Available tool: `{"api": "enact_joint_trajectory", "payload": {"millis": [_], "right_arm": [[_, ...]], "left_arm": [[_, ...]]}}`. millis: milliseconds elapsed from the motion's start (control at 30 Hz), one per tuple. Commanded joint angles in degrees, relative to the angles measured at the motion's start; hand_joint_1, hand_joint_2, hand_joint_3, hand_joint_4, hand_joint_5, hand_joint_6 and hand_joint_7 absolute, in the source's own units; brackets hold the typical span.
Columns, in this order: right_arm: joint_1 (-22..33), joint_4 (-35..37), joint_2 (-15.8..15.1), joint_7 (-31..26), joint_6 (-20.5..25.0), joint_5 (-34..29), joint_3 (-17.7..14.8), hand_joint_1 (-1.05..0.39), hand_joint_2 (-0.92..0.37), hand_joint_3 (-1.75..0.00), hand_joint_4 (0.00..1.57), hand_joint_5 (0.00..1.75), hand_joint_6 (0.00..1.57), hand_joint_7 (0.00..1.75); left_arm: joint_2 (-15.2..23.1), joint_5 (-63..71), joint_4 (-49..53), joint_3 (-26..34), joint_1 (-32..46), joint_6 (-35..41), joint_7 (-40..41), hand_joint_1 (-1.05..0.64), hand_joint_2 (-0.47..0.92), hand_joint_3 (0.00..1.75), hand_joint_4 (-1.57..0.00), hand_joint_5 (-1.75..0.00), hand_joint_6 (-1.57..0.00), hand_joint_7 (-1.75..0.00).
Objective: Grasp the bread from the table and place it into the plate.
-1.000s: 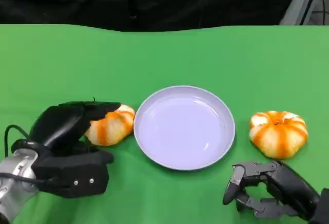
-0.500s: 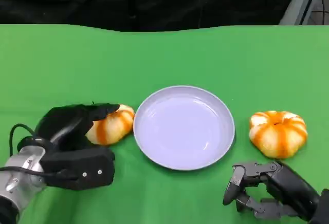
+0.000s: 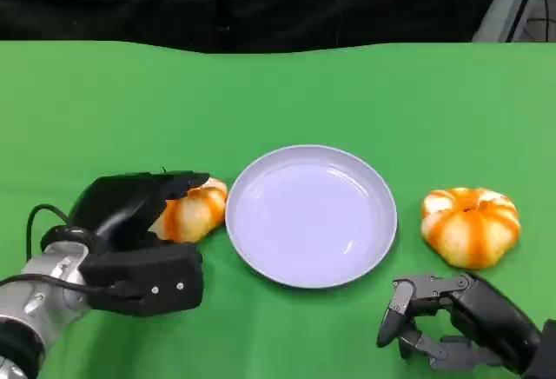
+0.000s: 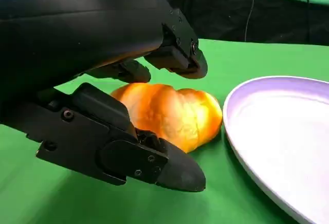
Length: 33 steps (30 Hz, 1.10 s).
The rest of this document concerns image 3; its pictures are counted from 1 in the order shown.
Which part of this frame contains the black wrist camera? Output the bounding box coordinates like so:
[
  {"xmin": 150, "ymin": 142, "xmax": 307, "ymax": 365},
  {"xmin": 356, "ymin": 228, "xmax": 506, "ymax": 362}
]
[
  {"xmin": 523, "ymin": 318, "xmax": 556, "ymax": 379},
  {"xmin": 79, "ymin": 243, "xmax": 204, "ymax": 318}
]

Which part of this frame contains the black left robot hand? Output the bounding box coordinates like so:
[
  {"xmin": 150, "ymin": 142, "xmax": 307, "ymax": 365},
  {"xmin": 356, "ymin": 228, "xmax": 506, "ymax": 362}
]
[{"xmin": 69, "ymin": 170, "xmax": 212, "ymax": 253}]

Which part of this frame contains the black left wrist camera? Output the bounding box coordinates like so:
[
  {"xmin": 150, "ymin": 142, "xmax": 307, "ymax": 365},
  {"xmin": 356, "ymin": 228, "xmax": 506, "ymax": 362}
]
[{"xmin": 79, "ymin": 243, "xmax": 204, "ymax": 318}]

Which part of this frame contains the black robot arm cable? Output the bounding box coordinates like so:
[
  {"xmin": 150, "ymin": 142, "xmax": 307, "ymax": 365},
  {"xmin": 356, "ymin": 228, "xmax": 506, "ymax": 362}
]
[
  {"xmin": 0, "ymin": 273, "xmax": 131, "ymax": 301},
  {"xmin": 25, "ymin": 203, "xmax": 73, "ymax": 263}
]

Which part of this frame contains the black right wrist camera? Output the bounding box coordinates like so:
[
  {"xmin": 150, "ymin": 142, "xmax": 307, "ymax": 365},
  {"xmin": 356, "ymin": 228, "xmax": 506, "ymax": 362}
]
[{"xmin": 523, "ymin": 318, "xmax": 556, "ymax": 379}]

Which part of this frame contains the orange white toy bread roll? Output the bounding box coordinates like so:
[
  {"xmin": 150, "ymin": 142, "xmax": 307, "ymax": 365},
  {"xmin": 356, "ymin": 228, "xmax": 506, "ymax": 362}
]
[
  {"xmin": 149, "ymin": 177, "xmax": 229, "ymax": 243},
  {"xmin": 420, "ymin": 186, "xmax": 522, "ymax": 270}
]

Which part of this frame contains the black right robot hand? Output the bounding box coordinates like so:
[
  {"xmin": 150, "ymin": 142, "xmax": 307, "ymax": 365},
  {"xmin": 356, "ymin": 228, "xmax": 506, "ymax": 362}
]
[{"xmin": 375, "ymin": 270, "xmax": 544, "ymax": 374}]

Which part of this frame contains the green table cloth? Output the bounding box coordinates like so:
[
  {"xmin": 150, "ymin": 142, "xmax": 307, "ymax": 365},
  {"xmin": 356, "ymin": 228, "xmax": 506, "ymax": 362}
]
[{"xmin": 0, "ymin": 39, "xmax": 556, "ymax": 379}]

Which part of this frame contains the lilac plate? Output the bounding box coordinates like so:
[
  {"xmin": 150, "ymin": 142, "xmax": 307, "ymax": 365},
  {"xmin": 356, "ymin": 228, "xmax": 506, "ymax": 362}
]
[{"xmin": 224, "ymin": 143, "xmax": 399, "ymax": 289}]

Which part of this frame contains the black curtain cloth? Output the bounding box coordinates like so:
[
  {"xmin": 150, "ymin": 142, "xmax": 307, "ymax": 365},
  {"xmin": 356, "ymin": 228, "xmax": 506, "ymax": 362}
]
[{"xmin": 0, "ymin": 0, "xmax": 509, "ymax": 54}]

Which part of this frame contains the grey metal frame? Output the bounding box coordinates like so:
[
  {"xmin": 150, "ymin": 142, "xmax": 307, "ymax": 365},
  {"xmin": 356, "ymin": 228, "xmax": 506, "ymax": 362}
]
[{"xmin": 471, "ymin": 0, "xmax": 556, "ymax": 44}]

